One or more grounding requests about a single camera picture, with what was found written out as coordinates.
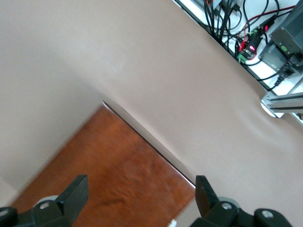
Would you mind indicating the brown table cover sheet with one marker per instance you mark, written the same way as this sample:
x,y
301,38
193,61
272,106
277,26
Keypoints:
x,y
165,82

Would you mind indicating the large grey metal box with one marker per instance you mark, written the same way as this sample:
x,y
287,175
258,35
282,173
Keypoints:
x,y
291,35

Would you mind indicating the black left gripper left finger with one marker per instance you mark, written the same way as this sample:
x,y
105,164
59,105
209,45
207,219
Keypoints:
x,y
71,201

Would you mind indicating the green terminal connector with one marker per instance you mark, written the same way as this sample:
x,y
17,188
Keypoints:
x,y
242,58
255,32

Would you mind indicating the black dongle red light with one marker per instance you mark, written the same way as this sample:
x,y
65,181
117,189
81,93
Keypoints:
x,y
252,46

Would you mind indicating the black power plug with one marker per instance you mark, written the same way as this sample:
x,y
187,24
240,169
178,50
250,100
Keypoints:
x,y
287,68

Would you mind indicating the small grey metal box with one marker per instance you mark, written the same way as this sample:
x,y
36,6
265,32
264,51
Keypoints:
x,y
270,56

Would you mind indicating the dark red wooden cabinet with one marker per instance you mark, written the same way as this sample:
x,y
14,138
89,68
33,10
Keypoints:
x,y
113,177

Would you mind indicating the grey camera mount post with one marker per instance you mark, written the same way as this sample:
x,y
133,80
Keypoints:
x,y
284,104

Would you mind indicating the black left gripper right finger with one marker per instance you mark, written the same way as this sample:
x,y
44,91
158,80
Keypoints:
x,y
213,212

